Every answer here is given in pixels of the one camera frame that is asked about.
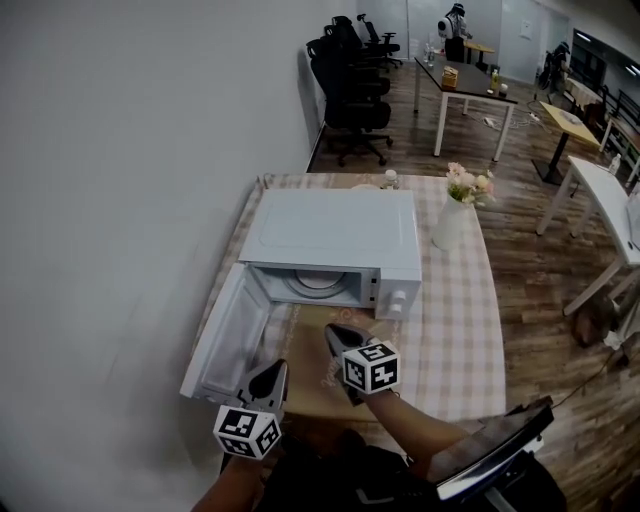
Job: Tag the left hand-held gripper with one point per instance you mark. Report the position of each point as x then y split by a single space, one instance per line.
240 430

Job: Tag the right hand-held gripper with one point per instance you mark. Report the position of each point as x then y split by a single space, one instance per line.
372 367

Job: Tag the white microwave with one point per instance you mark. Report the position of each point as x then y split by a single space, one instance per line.
330 225

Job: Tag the person's right forearm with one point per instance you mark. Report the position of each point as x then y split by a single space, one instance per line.
410 425

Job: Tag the person's left forearm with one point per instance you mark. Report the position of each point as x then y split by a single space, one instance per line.
230 485

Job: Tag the brown placemat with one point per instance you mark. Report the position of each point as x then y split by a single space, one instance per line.
310 345

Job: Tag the beige checked tablecloth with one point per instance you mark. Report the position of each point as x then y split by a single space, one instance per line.
450 325

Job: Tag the white bowl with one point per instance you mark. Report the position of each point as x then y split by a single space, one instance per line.
364 187

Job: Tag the white vase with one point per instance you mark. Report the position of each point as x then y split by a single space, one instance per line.
452 227

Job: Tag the clear bottle white cap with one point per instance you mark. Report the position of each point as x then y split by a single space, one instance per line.
391 181

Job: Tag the black chest-mounted panel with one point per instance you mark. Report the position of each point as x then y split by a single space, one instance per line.
500 445

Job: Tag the pink flower bunch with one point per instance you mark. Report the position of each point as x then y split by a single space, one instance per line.
470 184

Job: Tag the brown bag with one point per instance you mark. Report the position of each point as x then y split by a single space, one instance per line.
592 320

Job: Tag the small wicker basket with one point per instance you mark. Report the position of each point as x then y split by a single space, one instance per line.
450 79

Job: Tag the black-topped white-legged table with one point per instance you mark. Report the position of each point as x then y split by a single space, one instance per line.
470 82

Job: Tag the white table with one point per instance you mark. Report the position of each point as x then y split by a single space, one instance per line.
597 195

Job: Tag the clear water bottle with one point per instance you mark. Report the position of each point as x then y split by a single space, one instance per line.
429 54

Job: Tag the yellow-green bottle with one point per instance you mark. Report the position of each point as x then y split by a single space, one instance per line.
494 80

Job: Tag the yellow-topped table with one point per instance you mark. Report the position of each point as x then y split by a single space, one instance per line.
567 120

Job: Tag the white box appliance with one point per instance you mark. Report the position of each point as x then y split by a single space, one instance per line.
635 215

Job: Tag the small clear bottle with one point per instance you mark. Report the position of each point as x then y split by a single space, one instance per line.
615 165

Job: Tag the wooden-topped desk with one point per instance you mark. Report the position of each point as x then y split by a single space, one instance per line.
479 48

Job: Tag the table with light cloth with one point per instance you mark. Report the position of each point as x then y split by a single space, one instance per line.
582 92

